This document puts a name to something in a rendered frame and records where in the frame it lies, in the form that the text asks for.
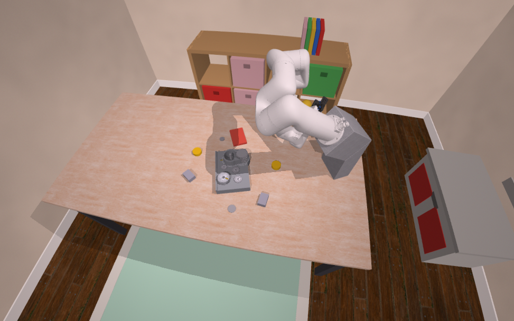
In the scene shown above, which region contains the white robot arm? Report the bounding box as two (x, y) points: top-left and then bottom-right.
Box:
(255, 49), (349, 149)

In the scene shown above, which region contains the grey toothed gear with yellow arrow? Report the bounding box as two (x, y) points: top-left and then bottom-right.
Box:
(217, 172), (230, 185)

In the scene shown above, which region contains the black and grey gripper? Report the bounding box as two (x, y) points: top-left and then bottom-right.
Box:
(311, 96), (328, 112)

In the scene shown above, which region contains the yellow short cylinder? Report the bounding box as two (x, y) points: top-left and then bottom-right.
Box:
(272, 160), (281, 170)
(192, 147), (202, 156)

